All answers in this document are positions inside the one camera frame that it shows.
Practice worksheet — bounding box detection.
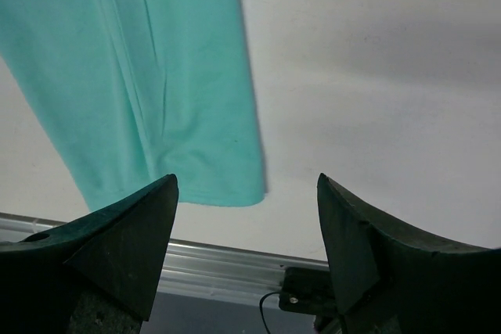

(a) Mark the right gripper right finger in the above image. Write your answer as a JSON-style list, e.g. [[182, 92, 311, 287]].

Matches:
[[317, 174, 500, 333]]

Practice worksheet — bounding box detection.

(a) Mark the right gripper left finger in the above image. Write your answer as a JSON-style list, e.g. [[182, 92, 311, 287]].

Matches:
[[1, 174, 178, 333]]

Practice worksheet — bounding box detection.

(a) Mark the teal t shirt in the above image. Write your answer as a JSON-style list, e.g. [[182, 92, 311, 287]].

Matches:
[[1, 0, 265, 210]]

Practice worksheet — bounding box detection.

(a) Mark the aluminium rail frame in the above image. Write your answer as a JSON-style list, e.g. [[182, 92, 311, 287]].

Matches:
[[1, 214, 328, 305]]

